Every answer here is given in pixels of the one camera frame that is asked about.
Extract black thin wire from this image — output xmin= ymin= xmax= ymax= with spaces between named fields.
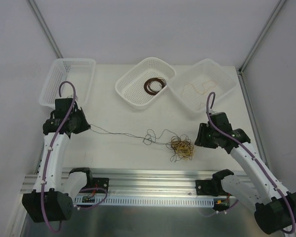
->
xmin=88 ymin=124 xmax=178 ymax=146

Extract orange wires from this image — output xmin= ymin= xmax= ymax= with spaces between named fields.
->
xmin=181 ymin=80 xmax=217 ymax=111

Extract brown yellow wire ball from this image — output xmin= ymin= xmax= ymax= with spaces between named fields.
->
xmin=166 ymin=134 xmax=194 ymax=162

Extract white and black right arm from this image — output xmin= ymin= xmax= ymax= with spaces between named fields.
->
xmin=195 ymin=112 xmax=296 ymax=235

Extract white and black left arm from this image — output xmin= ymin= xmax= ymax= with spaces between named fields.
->
xmin=22 ymin=98 xmax=94 ymax=223

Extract white basket right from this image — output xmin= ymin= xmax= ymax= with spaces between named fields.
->
xmin=168 ymin=58 xmax=237 ymax=119

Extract white basket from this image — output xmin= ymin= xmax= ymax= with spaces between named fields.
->
xmin=38 ymin=58 xmax=96 ymax=109
xmin=168 ymin=58 xmax=237 ymax=119
xmin=115 ymin=57 xmax=176 ymax=110

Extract white basket left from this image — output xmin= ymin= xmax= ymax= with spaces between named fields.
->
xmin=38 ymin=58 xmax=96 ymax=109

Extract white basket middle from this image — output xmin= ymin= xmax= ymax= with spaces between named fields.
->
xmin=115 ymin=57 xmax=176 ymax=110

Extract small green circuit board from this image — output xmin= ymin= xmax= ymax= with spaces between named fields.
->
xmin=82 ymin=196 xmax=96 ymax=203

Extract small connector board right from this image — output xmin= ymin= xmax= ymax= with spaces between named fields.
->
xmin=216 ymin=199 xmax=230 ymax=206

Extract aluminium frame post right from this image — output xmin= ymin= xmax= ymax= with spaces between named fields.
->
xmin=238 ymin=0 xmax=288 ymax=72

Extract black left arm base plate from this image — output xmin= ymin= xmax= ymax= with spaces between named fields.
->
xmin=91 ymin=177 xmax=110 ymax=194

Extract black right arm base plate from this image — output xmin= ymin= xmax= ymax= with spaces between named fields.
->
xmin=195 ymin=180 xmax=228 ymax=197

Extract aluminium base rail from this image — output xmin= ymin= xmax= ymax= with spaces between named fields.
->
xmin=21 ymin=167 xmax=259 ymax=198

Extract brown wire coil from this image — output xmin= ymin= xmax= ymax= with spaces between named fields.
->
xmin=143 ymin=77 xmax=167 ymax=95

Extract white slotted cable duct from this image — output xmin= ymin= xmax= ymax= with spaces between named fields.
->
xmin=71 ymin=196 xmax=216 ymax=207

